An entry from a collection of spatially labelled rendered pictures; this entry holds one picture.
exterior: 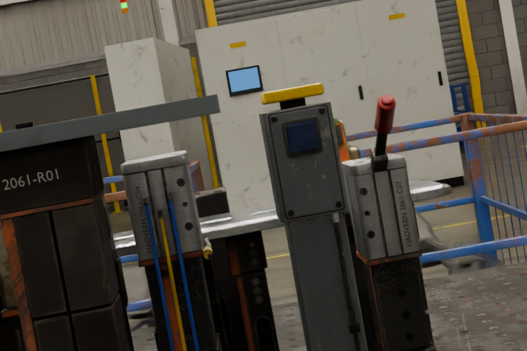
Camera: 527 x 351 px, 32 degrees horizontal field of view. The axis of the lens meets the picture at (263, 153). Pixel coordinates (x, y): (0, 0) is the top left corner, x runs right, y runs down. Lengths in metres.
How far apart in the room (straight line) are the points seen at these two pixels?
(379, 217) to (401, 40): 8.14
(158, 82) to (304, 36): 1.53
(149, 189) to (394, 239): 0.29
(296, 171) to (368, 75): 8.25
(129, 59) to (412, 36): 2.81
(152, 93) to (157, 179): 8.06
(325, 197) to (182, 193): 0.21
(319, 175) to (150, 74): 8.24
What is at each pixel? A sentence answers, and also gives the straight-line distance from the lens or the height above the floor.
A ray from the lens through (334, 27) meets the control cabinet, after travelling 9.14.
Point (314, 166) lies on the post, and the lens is 0.91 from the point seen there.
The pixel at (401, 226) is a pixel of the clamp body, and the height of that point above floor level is 0.98.
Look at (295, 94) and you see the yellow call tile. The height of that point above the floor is 1.15.
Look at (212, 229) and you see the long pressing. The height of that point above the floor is 1.00.
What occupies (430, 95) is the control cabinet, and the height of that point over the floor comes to 0.94.
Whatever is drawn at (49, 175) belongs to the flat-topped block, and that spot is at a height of 1.12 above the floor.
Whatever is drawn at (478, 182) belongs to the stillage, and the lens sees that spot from 4.28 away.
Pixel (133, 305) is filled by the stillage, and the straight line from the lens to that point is 3.17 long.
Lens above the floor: 1.15
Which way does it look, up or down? 3 degrees down
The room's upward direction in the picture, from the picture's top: 10 degrees counter-clockwise
